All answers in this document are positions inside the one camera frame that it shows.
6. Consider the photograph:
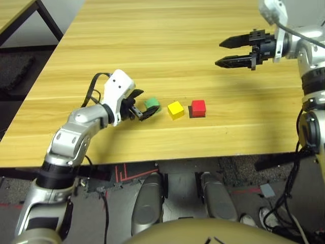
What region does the white sneaker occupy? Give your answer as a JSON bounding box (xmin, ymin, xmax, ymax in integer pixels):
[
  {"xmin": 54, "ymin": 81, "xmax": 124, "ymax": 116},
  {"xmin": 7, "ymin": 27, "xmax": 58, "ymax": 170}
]
[
  {"xmin": 258, "ymin": 206, "xmax": 275, "ymax": 226},
  {"xmin": 240, "ymin": 213, "xmax": 257, "ymax": 228}
]

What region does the wooden side table black frame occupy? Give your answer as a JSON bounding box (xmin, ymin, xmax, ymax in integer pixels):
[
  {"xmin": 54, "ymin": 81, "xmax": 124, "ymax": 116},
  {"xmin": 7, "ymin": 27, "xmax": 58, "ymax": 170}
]
[{"xmin": 0, "ymin": 0, "xmax": 64, "ymax": 48}]

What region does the yellow wooden block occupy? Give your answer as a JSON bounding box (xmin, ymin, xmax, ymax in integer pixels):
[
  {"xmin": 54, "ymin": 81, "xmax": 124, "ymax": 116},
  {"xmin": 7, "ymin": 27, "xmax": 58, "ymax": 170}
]
[{"xmin": 167, "ymin": 101, "xmax": 185, "ymax": 121}]

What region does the black table frame brace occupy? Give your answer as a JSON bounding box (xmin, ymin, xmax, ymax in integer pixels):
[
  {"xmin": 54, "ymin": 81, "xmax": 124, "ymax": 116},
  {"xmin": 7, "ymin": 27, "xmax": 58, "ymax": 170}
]
[{"xmin": 254, "ymin": 148, "xmax": 318, "ymax": 171}]

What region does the black square marker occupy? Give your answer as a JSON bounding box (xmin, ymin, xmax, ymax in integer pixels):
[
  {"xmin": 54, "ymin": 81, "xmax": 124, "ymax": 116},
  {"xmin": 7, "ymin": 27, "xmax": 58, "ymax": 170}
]
[{"xmin": 188, "ymin": 105, "xmax": 206, "ymax": 119}]

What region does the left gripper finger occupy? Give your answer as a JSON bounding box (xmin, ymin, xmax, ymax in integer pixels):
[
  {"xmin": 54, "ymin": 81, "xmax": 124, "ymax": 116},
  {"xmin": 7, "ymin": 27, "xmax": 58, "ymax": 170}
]
[
  {"xmin": 139, "ymin": 106, "xmax": 163, "ymax": 121},
  {"xmin": 126, "ymin": 88, "xmax": 145, "ymax": 102}
]

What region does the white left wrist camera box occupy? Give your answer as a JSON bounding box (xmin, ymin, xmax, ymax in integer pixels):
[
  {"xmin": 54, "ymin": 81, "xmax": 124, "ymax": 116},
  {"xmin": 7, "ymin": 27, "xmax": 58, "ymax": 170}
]
[{"xmin": 103, "ymin": 69, "xmax": 135, "ymax": 127}]

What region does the grey robot leg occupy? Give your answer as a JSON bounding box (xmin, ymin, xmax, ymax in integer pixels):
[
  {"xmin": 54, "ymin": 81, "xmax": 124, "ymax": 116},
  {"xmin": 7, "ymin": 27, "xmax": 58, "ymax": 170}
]
[
  {"xmin": 131, "ymin": 172, "xmax": 165, "ymax": 236},
  {"xmin": 202, "ymin": 172, "xmax": 239, "ymax": 222}
]

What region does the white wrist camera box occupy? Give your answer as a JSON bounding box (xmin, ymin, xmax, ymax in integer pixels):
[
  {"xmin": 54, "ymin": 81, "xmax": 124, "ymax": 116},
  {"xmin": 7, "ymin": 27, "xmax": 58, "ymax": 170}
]
[
  {"xmin": 258, "ymin": 0, "xmax": 289, "ymax": 26},
  {"xmin": 103, "ymin": 69, "xmax": 135, "ymax": 127}
]

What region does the red wooden block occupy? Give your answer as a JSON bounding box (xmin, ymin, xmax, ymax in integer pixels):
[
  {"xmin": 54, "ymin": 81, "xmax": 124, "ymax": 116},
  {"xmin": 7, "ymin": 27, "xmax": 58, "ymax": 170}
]
[{"xmin": 190, "ymin": 100, "xmax": 207, "ymax": 118}]

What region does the grey left robot leg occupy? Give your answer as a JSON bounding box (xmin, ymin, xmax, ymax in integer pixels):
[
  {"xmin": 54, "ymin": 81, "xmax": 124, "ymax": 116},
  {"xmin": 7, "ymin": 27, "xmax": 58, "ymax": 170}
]
[{"xmin": 131, "ymin": 172, "xmax": 165, "ymax": 236}]

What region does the grey right robot leg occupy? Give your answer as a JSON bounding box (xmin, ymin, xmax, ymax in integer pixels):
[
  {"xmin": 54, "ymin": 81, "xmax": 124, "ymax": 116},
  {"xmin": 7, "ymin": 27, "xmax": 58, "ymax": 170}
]
[{"xmin": 202, "ymin": 172, "xmax": 239, "ymax": 222}]

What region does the grey floor tape patch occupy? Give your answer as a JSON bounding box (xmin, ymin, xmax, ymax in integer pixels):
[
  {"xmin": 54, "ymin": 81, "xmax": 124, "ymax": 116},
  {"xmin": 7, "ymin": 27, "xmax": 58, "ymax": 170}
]
[{"xmin": 259, "ymin": 183, "xmax": 275, "ymax": 198}]

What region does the black cable bundle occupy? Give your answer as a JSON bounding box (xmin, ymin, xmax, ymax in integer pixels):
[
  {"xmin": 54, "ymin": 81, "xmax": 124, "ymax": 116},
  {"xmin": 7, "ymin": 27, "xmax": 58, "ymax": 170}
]
[{"xmin": 261, "ymin": 106, "xmax": 325, "ymax": 244}]

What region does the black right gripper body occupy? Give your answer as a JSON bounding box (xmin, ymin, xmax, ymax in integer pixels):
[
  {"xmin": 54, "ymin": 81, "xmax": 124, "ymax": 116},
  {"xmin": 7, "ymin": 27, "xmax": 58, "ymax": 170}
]
[{"xmin": 249, "ymin": 28, "xmax": 277, "ymax": 71}]

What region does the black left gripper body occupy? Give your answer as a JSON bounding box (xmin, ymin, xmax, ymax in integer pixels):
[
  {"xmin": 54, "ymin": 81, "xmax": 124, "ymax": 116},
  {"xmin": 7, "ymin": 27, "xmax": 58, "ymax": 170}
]
[{"xmin": 120, "ymin": 98, "xmax": 143, "ymax": 121}]

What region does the olive robot torso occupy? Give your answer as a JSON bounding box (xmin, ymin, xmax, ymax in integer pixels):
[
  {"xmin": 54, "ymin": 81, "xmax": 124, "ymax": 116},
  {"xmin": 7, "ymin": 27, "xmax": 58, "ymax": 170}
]
[{"xmin": 121, "ymin": 218, "xmax": 299, "ymax": 244}]

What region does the black foam floor mat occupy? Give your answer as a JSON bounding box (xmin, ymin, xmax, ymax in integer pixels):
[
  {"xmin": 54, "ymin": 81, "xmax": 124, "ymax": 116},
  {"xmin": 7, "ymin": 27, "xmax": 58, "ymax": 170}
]
[{"xmin": 0, "ymin": 54, "xmax": 36, "ymax": 95}]

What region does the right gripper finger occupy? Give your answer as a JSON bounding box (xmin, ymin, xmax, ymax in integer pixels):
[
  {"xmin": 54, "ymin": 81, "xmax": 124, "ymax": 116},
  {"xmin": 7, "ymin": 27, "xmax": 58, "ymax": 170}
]
[
  {"xmin": 219, "ymin": 34, "xmax": 251, "ymax": 50},
  {"xmin": 215, "ymin": 54, "xmax": 252, "ymax": 69}
]

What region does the grey camera cable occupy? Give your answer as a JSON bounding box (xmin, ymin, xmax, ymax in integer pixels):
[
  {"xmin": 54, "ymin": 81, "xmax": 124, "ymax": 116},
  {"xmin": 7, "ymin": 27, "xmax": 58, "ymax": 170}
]
[{"xmin": 276, "ymin": 21, "xmax": 325, "ymax": 49}]

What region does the black flat camera cable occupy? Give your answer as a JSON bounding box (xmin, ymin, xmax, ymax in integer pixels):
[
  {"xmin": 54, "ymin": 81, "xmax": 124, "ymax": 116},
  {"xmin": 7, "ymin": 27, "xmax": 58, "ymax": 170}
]
[{"xmin": 81, "ymin": 72, "xmax": 112, "ymax": 109}]

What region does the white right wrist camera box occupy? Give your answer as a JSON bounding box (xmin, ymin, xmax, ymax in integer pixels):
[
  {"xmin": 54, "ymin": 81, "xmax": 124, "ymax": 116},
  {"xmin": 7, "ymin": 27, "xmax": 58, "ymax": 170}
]
[{"xmin": 258, "ymin": 0, "xmax": 289, "ymax": 26}]

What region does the green wooden block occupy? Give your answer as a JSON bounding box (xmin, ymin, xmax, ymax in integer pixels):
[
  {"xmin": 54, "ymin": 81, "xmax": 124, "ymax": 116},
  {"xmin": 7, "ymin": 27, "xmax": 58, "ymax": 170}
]
[{"xmin": 144, "ymin": 96, "xmax": 160, "ymax": 113}]

